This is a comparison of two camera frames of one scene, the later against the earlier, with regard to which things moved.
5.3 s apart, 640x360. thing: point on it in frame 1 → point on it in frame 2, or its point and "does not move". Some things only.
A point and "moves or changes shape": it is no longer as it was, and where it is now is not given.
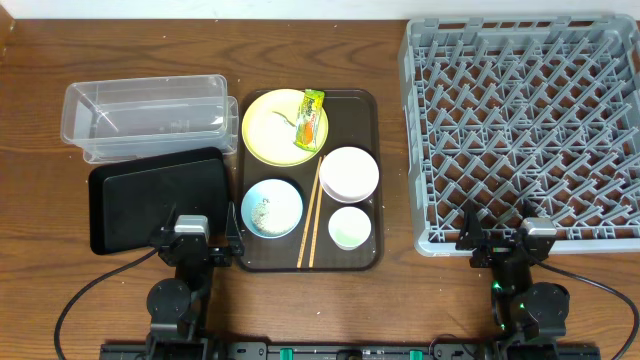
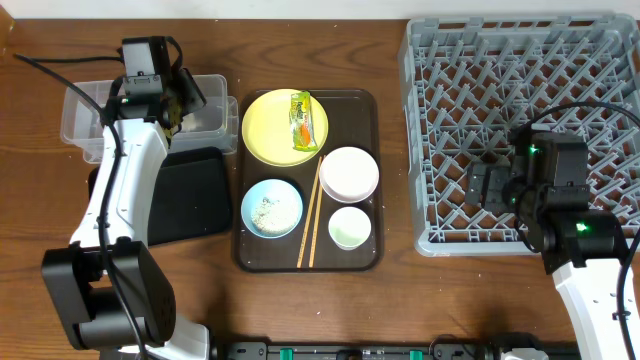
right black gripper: x=498 y=252 → x=493 y=183
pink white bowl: x=349 y=174 does not move
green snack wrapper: x=308 y=118 moves or changes shape
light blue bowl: x=272 y=208 does not move
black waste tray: x=130 y=201 does not move
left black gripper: x=233 y=249 → x=193 y=96
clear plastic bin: x=145 y=111 does not move
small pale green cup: x=349 y=227 does not move
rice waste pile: x=272 y=217 does not move
